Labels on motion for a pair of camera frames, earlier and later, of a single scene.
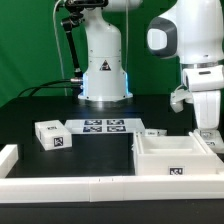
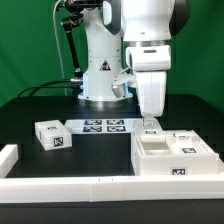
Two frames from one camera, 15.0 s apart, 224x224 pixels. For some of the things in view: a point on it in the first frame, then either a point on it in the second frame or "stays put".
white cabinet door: [214, 138] to [187, 144]
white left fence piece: [8, 158] stays put
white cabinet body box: [175, 155] stays put
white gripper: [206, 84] to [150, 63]
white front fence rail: [111, 188] stays put
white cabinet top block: [53, 135] stays put
